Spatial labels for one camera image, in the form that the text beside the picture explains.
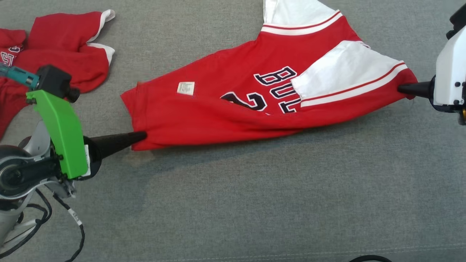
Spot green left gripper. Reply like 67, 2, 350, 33
25, 89, 148, 180

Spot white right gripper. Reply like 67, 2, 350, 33
398, 25, 466, 126

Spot red garment wide white stripes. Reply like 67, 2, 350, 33
0, 9, 116, 140

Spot red white Bulls jersey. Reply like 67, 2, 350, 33
120, 0, 418, 151

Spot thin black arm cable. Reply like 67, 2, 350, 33
0, 189, 52, 257

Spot teal cable connector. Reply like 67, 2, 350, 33
0, 64, 40, 90

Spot thick black cable loop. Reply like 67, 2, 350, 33
349, 255, 393, 262

